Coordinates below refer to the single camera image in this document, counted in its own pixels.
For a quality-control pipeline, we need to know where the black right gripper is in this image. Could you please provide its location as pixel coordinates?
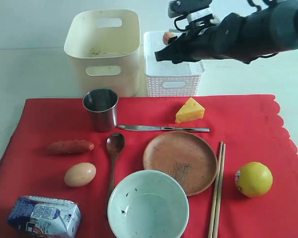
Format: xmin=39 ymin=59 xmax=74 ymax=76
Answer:
xmin=154 ymin=26 xmax=220 ymax=64

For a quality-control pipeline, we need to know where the fried chicken nugget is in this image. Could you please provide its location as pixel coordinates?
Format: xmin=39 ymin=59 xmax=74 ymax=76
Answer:
xmin=162 ymin=32 xmax=177 ymax=45

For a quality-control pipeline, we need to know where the yellow cheese wedge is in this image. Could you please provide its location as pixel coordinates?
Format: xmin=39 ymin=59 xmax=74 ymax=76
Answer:
xmin=175 ymin=97 xmax=205 ymax=124

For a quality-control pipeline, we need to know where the red sausage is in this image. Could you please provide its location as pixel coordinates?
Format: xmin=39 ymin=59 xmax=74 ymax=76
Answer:
xmin=47 ymin=140 xmax=95 ymax=155

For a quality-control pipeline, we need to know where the yellow lemon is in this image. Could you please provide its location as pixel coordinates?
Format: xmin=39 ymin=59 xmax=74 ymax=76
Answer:
xmin=234 ymin=162 xmax=273 ymax=198

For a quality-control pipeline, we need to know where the brown egg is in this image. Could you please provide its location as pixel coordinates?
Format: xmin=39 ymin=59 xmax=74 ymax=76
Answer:
xmin=64 ymin=163 xmax=96 ymax=187

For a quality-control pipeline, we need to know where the blue milk carton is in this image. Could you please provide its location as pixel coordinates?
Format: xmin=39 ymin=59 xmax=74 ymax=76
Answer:
xmin=6 ymin=195 xmax=81 ymax=238

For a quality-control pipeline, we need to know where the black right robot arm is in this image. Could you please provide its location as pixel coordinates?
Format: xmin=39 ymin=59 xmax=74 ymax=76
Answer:
xmin=154 ymin=0 xmax=298 ymax=64

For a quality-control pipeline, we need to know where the white woven plastic basket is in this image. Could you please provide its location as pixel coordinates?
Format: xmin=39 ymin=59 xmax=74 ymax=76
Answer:
xmin=143 ymin=31 xmax=205 ymax=97

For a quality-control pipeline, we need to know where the cream plastic bin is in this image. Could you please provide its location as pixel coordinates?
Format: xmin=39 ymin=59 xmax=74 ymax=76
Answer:
xmin=64 ymin=9 xmax=141 ymax=97

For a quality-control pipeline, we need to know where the stainless steel cup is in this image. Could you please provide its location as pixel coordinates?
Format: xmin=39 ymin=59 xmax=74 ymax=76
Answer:
xmin=82 ymin=88 xmax=119 ymax=132

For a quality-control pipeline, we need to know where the silver table knife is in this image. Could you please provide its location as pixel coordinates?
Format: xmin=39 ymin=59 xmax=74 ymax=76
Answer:
xmin=118 ymin=125 xmax=210 ymax=132

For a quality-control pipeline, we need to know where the brown wooden plate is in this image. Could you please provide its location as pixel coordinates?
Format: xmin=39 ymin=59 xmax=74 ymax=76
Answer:
xmin=143 ymin=131 xmax=219 ymax=196

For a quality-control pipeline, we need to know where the dark wooden spoon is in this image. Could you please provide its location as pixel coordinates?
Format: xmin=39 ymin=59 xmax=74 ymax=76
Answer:
xmin=105 ymin=133 xmax=125 ymax=218

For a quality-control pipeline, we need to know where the pale green ceramic bowl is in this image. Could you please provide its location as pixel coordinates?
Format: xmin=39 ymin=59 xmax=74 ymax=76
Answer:
xmin=107 ymin=170 xmax=190 ymax=238

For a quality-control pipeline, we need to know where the red tablecloth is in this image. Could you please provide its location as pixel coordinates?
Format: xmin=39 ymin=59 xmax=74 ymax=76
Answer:
xmin=0 ymin=95 xmax=298 ymax=238

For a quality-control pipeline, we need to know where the right wooden chopstick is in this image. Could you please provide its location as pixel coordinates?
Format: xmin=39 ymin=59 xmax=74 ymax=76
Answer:
xmin=212 ymin=142 xmax=225 ymax=238

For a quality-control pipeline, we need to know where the wooden chopstick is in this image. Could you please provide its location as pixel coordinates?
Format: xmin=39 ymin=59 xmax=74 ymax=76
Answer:
xmin=208 ymin=141 xmax=224 ymax=238
xmin=212 ymin=142 xmax=225 ymax=238

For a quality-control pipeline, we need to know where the left wooden chopstick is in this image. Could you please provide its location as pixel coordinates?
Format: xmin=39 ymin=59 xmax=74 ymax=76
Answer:
xmin=208 ymin=141 xmax=224 ymax=238

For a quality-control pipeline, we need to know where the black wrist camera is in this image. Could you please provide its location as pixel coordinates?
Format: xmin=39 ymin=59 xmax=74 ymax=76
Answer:
xmin=168 ymin=0 xmax=212 ymax=18

